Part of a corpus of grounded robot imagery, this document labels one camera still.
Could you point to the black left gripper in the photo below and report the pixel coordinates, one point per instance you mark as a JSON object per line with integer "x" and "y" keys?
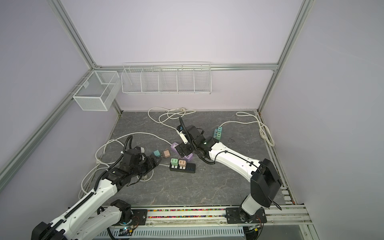
{"x": 154, "y": 164}

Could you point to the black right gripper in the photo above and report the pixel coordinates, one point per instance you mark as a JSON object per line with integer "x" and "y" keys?
{"x": 183, "y": 146}

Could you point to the purple power strip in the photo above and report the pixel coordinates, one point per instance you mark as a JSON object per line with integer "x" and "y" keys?
{"x": 186, "y": 159}

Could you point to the teal plug adapter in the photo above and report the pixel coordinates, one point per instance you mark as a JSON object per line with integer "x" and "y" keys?
{"x": 157, "y": 153}

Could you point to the pink plug adapter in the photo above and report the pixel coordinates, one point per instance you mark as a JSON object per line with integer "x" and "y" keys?
{"x": 166, "y": 154}

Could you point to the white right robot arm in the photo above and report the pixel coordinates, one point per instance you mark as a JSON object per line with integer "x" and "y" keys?
{"x": 265, "y": 182}

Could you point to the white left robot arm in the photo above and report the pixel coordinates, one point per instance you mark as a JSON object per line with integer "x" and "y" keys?
{"x": 85, "y": 219}

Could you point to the pink adapter on black strip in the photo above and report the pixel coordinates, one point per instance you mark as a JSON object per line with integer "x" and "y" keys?
{"x": 182, "y": 164}

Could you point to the green adapter on black strip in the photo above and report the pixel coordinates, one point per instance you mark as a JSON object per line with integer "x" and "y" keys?
{"x": 174, "y": 163}

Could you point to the black power strip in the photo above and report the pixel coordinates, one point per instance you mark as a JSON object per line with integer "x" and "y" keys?
{"x": 189, "y": 168}

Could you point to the teal power strip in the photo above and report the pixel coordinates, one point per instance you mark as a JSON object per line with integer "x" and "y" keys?
{"x": 218, "y": 133}

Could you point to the white mesh box basket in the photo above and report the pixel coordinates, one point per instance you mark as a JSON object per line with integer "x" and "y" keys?
{"x": 98, "y": 91}

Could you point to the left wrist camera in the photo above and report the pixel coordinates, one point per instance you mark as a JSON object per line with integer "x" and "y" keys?
{"x": 133, "y": 156}

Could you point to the white wire wall basket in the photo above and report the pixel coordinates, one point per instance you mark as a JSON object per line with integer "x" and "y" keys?
{"x": 143, "y": 78}

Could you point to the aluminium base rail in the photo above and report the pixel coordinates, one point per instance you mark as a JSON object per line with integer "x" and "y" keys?
{"x": 172, "y": 223}

